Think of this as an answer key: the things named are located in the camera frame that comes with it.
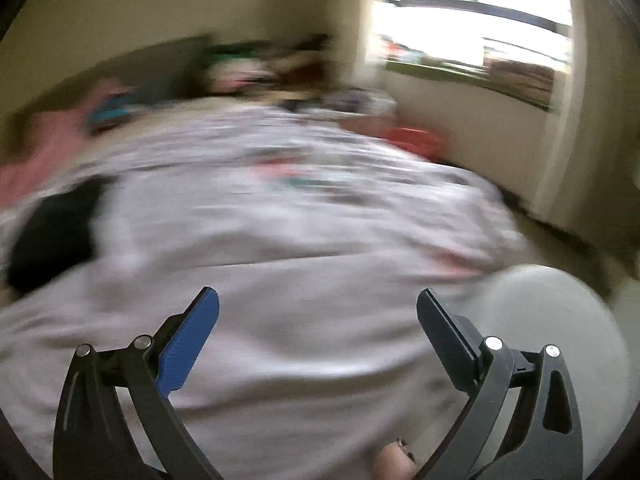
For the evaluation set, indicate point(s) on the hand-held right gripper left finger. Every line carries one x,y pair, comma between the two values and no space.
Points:
187,345

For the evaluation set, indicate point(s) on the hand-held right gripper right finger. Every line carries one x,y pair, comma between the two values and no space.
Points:
445,330

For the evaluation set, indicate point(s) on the black sweater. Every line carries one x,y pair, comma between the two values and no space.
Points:
55,235

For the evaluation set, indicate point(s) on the printed bag of clothes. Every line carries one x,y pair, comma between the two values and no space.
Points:
360,110

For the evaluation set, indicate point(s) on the pile of folded clothes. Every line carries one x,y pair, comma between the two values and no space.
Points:
270,67

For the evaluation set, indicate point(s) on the person's right hand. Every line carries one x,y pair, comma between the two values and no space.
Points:
395,462

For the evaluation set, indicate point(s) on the person's leg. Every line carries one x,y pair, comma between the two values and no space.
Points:
550,360

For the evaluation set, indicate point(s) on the lavender printed duvet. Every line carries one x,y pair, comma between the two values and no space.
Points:
300,240

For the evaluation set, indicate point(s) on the red plastic bag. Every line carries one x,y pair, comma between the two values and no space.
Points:
412,142

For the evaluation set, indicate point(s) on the striped folded cloth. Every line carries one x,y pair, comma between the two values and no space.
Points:
115,112

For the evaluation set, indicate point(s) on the pink quilt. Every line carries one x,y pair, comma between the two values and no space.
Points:
45,145

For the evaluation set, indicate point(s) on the green windowsill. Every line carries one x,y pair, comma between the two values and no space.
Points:
465,80

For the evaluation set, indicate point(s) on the grey-green headboard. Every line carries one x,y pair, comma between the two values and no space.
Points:
150,70

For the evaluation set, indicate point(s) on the window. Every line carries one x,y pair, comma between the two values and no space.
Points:
450,20

